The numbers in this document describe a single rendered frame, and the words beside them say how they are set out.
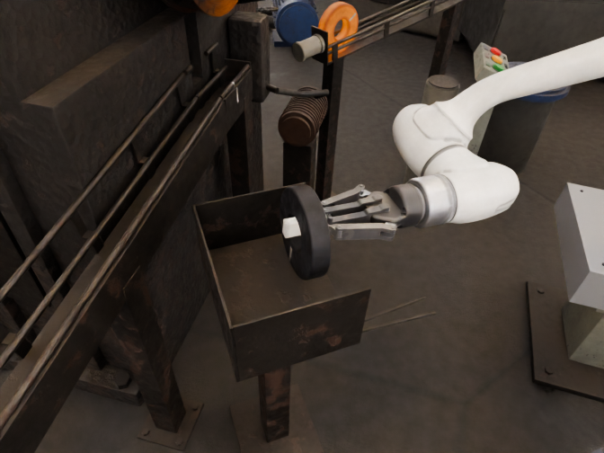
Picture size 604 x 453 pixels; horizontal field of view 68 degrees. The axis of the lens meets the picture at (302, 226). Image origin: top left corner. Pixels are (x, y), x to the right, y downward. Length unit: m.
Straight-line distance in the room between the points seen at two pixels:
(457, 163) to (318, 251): 0.32
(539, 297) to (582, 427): 0.43
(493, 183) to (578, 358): 0.88
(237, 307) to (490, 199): 0.47
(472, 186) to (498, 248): 1.08
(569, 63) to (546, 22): 2.29
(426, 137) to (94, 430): 1.10
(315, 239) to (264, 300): 0.17
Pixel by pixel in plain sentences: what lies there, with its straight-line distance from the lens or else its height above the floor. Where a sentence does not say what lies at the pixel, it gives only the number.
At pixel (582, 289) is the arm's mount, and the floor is 0.40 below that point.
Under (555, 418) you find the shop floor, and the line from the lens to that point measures 1.52.
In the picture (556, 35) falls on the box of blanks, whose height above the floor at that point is 0.30.
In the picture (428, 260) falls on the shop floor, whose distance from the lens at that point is 1.74.
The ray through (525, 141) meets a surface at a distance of 2.23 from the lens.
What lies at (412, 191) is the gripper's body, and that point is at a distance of 0.77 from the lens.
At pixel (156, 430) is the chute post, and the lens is 1.35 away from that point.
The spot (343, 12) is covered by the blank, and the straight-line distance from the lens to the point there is 1.57.
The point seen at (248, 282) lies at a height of 0.60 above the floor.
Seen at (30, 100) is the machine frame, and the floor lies 0.87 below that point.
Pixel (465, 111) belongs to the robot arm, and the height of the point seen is 0.81.
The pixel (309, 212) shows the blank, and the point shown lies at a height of 0.78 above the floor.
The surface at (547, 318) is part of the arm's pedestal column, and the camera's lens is 1.70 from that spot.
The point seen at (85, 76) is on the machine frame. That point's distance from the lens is 0.88.
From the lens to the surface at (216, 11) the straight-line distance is 1.05.
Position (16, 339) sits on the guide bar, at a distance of 0.79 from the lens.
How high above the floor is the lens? 1.21
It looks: 42 degrees down
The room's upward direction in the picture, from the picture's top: 2 degrees clockwise
